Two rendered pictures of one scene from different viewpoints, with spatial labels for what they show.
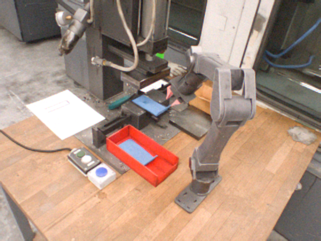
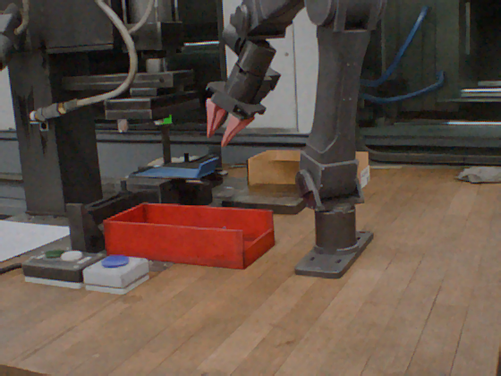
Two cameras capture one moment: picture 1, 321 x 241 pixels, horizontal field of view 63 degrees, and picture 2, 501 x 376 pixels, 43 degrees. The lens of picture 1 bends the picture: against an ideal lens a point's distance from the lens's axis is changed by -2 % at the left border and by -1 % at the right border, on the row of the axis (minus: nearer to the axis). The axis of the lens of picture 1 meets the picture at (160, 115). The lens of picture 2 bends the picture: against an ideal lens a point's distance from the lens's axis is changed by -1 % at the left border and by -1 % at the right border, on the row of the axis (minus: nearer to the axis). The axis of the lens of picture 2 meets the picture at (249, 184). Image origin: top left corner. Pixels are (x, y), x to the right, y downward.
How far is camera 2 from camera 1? 0.53 m
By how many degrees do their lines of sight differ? 27
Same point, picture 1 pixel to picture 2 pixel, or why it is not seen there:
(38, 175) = not seen: outside the picture
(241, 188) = (419, 238)
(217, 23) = not seen: hidden behind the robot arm
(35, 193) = not seen: outside the picture
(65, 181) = (31, 302)
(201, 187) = (341, 229)
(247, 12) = (302, 18)
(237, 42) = (301, 78)
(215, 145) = (338, 97)
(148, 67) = (157, 80)
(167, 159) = (247, 233)
